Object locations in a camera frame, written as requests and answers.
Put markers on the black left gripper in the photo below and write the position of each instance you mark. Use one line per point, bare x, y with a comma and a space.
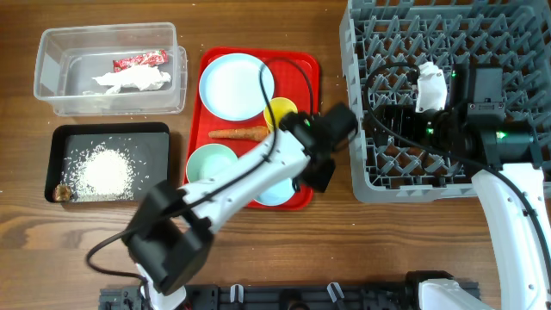
321, 182

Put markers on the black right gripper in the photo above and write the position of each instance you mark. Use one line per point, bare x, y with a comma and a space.
402, 115

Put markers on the light blue bowl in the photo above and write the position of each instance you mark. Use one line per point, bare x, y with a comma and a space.
277, 194

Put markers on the orange carrot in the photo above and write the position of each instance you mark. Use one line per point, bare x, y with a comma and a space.
258, 133

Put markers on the yellow plastic cup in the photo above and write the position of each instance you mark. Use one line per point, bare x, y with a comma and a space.
280, 106

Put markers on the white tissue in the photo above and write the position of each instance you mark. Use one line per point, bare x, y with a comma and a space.
141, 77

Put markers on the red snack wrapper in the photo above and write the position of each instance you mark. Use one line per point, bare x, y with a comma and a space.
154, 58

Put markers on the white rice grains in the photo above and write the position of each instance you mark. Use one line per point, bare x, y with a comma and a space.
101, 168

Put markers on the brown walnut food scrap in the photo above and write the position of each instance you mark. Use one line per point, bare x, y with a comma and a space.
62, 193

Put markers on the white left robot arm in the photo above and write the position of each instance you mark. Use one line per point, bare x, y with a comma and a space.
172, 232

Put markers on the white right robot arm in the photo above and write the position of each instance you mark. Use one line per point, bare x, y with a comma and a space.
465, 120

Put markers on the grey dishwasher rack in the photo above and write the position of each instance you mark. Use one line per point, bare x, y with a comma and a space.
375, 36

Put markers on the black waste tray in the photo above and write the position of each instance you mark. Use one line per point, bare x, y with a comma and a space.
153, 139

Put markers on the clear plastic waste bin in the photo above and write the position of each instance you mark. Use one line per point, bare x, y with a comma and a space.
69, 60

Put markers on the red plastic tray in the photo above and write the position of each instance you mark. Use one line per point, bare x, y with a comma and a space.
296, 78

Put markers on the mint green bowl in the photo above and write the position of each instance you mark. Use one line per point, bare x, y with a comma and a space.
209, 160

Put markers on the large light blue plate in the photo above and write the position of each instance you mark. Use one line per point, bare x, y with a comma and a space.
233, 86

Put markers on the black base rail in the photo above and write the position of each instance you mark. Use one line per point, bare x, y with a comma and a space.
371, 296

